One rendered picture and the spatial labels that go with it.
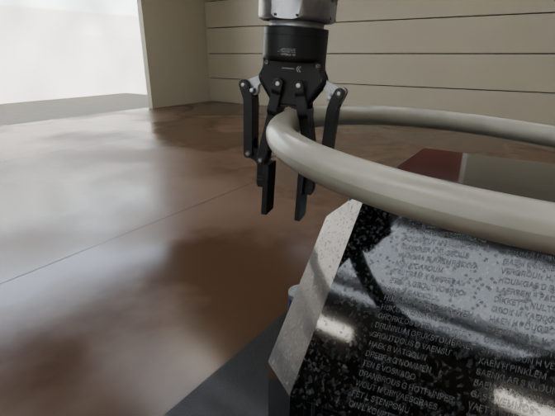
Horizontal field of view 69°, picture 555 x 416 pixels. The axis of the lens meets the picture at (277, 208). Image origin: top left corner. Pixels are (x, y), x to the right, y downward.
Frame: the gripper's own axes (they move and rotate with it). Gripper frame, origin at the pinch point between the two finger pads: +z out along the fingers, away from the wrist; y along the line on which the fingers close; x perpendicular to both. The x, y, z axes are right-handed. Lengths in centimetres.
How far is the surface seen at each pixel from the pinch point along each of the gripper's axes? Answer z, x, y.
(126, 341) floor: 86, 49, -72
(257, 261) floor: 84, 122, -49
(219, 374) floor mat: 83, 44, -31
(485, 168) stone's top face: 0.1, 29.9, 28.3
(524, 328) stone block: 11.0, -2.3, 31.2
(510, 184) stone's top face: 0.1, 21.0, 31.0
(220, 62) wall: 17, 770, -393
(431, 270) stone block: 8.7, 3.0, 20.4
